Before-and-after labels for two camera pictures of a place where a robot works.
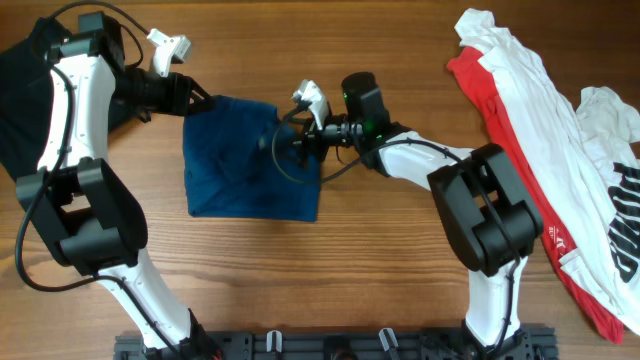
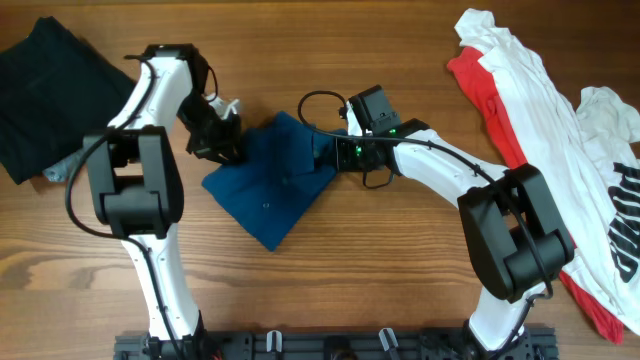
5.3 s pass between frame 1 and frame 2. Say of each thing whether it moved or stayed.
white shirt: stayed
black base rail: stayed
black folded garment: stayed
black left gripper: moved
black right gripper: moved
